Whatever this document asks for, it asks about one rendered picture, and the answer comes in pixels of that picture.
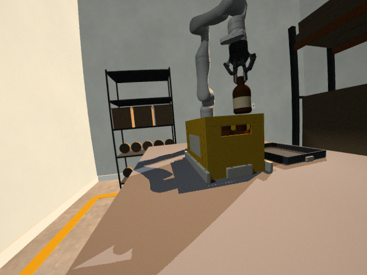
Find yellow crate with dividers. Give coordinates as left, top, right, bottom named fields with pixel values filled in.
left=185, top=113, right=265, bottom=180

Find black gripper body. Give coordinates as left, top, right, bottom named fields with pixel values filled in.
left=229, top=40, right=249, bottom=67

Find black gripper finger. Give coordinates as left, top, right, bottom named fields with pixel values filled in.
left=223, top=57, right=238, bottom=84
left=240, top=53, right=256, bottom=83

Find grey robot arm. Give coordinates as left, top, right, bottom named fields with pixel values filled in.
left=189, top=0, right=247, bottom=118

